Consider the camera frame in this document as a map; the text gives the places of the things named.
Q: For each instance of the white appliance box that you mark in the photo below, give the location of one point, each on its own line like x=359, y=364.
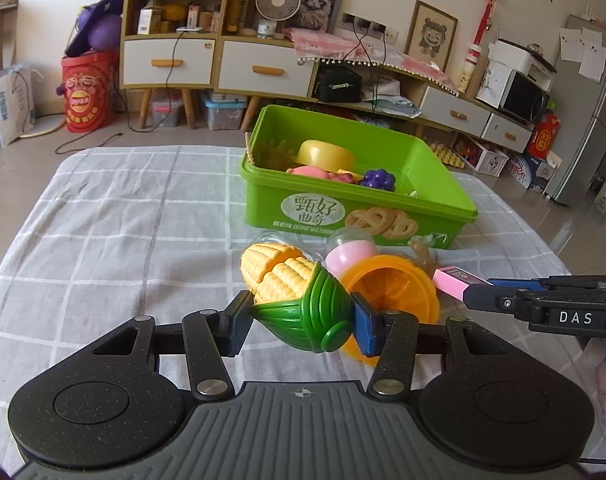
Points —
x=518, y=55

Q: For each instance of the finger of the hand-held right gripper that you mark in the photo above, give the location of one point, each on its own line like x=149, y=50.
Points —
x=493, y=300
x=518, y=284

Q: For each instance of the white and red carton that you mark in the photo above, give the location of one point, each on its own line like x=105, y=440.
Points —
x=488, y=162

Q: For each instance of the clear plastic storage bin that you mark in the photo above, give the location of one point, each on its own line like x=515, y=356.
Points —
x=165, y=110

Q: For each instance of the pink rubber pig toy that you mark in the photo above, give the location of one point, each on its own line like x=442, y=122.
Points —
x=308, y=171

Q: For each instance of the silver refrigerator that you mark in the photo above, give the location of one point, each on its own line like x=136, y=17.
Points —
x=583, y=125

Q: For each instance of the printed cylinder tube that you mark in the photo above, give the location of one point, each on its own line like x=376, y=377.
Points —
x=469, y=70

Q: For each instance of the yellow egg tray toy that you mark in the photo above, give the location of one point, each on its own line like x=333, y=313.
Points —
x=445, y=152

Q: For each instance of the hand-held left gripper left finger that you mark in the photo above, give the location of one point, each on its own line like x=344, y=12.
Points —
x=238, y=327

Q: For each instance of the framed cartoon drawing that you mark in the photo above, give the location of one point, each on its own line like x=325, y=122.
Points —
x=430, y=35

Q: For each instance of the small white desk fan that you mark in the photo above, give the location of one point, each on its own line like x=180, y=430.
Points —
x=278, y=2

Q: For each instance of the wooden cabinet with white drawers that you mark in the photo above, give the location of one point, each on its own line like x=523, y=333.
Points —
x=168, y=62

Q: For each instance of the toy corn with green husk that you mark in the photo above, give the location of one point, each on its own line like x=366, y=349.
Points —
x=283, y=272

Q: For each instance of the clear bin with blue lid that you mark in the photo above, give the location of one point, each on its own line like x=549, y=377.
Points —
x=223, y=112

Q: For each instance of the beige plastic stick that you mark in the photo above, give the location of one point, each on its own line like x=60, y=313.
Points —
x=248, y=147

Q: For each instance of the yellow plastic toy bowl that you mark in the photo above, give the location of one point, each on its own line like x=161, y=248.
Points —
x=323, y=152

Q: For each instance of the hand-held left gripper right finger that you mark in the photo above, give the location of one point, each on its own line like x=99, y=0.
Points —
x=365, y=325

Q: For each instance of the red printed bucket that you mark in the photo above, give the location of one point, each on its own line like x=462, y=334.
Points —
x=85, y=95

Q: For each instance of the orange plastic toy bowl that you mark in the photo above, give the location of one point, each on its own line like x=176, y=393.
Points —
x=398, y=280

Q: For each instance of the purple plush toy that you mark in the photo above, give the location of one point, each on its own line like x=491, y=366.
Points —
x=103, y=30

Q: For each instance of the clear plastic case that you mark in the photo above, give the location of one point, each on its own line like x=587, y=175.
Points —
x=270, y=237

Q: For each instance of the grey checkered cloth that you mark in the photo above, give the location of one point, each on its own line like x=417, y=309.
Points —
x=108, y=240

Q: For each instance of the pink eraser box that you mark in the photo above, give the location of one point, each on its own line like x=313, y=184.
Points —
x=450, y=277

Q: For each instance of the red gift box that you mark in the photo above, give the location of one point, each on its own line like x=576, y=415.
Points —
x=543, y=137

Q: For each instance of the pink tasselled cloth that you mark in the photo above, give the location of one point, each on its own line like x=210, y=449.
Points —
x=318, y=42

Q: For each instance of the black microwave oven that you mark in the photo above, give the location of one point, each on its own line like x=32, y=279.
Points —
x=523, y=95

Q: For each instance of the framed cat picture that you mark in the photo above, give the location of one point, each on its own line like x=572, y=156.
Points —
x=315, y=2

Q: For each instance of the black carry case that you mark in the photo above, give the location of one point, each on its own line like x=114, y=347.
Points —
x=338, y=85

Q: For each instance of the purple toy grapes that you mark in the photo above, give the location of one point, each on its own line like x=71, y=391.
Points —
x=378, y=178

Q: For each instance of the green plastic biscuit box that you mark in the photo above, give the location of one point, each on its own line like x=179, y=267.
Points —
x=263, y=200

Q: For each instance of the white printed cardboard box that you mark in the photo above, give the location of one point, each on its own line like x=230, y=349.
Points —
x=525, y=172

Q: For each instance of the pink capsule with clear lid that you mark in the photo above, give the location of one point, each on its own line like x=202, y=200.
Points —
x=350, y=255

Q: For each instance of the white and blue paper bag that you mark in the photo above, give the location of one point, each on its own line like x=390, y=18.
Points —
x=5, y=105

